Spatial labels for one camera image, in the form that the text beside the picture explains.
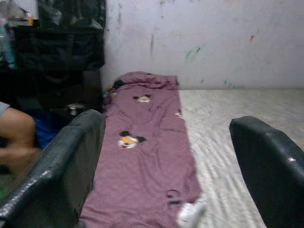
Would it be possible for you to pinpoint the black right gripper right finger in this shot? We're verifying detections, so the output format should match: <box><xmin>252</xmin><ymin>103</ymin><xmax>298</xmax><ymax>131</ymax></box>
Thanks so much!
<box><xmin>228</xmin><ymin>115</ymin><xmax>304</xmax><ymax>228</ymax></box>

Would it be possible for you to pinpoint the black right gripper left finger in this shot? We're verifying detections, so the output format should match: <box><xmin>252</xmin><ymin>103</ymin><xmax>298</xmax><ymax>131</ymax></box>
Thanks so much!
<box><xmin>0</xmin><ymin>109</ymin><xmax>106</xmax><ymax>228</ymax></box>

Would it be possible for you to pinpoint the white sock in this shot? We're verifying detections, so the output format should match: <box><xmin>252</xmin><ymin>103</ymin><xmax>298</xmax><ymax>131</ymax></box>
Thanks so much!
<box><xmin>176</xmin><ymin>200</ymin><xmax>208</xmax><ymax>228</ymax></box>

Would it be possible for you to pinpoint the black duffel bag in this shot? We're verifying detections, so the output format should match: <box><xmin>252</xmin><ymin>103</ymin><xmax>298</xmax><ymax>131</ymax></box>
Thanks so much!
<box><xmin>13</xmin><ymin>25</ymin><xmax>106</xmax><ymax>72</ymax></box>

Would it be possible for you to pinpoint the pink cartoon mouse blanket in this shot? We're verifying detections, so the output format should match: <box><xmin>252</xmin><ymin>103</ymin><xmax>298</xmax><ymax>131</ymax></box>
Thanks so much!
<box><xmin>79</xmin><ymin>71</ymin><xmax>203</xmax><ymax>228</ymax></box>

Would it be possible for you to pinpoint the blue cloth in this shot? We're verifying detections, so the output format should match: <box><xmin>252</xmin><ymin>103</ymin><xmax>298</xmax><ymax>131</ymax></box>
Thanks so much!
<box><xmin>33</xmin><ymin>115</ymin><xmax>59</xmax><ymax>151</ymax></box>

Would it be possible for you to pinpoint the white quilted mattress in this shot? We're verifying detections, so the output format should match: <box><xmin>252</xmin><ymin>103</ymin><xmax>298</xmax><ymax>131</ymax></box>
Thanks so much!
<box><xmin>177</xmin><ymin>89</ymin><xmax>304</xmax><ymax>228</ymax></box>

